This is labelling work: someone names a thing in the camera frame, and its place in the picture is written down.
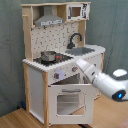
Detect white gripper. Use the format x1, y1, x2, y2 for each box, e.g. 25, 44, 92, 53
76, 59, 101, 82

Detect white oven door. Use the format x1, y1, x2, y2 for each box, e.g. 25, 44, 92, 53
49, 84, 94, 124

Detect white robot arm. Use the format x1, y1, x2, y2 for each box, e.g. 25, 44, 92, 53
76, 59, 128, 102

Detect wooden toy kitchen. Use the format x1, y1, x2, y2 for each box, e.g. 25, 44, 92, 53
22, 2, 105, 127

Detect cabinet door with dispenser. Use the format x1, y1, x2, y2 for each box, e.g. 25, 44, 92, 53
81, 55, 102, 99

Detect right red stove knob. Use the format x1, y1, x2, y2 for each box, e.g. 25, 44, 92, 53
71, 66, 79, 73

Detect red stove knob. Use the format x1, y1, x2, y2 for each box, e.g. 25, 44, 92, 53
54, 73, 60, 79
71, 66, 79, 73

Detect grey toy sink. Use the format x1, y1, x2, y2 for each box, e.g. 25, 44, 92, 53
66, 47, 94, 56

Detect black toy faucet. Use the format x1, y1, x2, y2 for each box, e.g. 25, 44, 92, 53
67, 33, 82, 49

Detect black stove top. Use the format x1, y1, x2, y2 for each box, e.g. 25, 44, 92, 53
34, 53, 71, 67

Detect left red stove knob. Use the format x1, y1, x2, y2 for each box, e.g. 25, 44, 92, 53
54, 73, 60, 79

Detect silver toy pot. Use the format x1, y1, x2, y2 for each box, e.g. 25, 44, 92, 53
41, 51, 56, 62

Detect toy microwave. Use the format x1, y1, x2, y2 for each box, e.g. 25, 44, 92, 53
67, 3, 90, 21

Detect grey range hood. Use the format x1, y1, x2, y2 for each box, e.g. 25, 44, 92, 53
35, 5, 64, 27

